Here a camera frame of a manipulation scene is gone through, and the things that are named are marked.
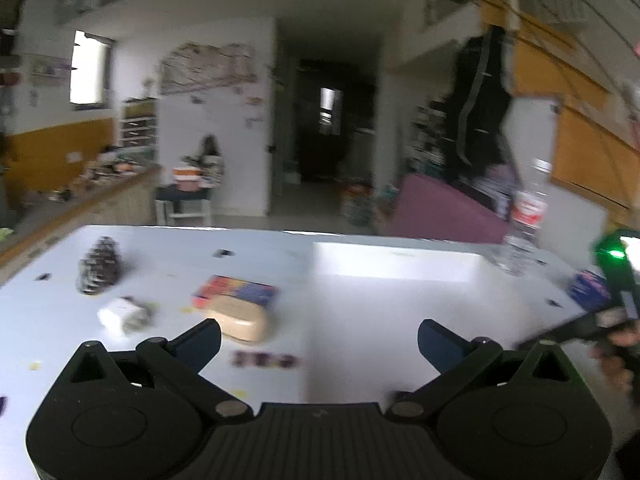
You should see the white wall charger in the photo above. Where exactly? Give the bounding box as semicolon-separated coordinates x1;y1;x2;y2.
96;297;152;337

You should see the person right hand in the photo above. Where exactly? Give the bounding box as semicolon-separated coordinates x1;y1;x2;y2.
589;320;640;396

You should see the cream cabinet counter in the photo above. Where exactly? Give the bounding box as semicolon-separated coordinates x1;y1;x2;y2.
1;164;162;282

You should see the black hair claw clip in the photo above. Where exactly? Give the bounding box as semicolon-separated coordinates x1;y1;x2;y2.
76;236;122;296

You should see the colourful card box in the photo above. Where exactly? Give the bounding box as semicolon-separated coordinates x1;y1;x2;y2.
191;275;278;309

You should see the clear water bottle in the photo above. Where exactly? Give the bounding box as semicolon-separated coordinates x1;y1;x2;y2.
498;158;551;276

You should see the grey drawer organiser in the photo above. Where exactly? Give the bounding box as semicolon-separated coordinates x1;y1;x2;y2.
119;98;157;148

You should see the beige oval case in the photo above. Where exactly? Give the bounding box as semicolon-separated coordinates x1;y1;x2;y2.
204;296;270;344

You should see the purple armchair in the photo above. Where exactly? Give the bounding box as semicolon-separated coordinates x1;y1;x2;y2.
383;174;508;244

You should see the purple tissue pack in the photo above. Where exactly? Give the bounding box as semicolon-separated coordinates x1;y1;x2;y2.
566;270;611;312

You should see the fabric wall hanging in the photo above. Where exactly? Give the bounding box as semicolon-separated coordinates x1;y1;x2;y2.
160;42;257;96

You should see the black hanging garment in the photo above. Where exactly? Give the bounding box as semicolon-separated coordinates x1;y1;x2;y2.
440;25;512;182

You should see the white cardboard tray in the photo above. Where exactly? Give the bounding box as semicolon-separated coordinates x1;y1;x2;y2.
303;243;542;405

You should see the small dark stool table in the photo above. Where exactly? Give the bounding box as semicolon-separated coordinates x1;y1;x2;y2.
154;184;214;228

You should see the pink orange pot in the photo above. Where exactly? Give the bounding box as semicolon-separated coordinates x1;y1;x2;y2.
171;166;202;192

